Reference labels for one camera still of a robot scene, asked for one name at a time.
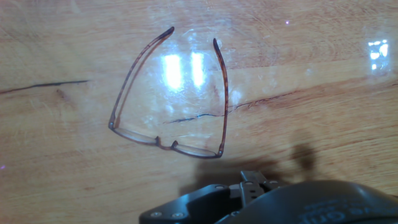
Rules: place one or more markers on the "orange-brown wooden board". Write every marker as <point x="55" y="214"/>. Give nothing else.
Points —
<point x="311" y="109"/>

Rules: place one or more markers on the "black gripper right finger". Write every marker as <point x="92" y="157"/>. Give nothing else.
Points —
<point x="253" y="186"/>

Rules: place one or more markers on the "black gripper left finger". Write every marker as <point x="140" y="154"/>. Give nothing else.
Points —
<point x="199" y="205"/>

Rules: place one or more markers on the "brown framed glasses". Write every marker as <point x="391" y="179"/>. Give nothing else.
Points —
<point x="225" y="102"/>

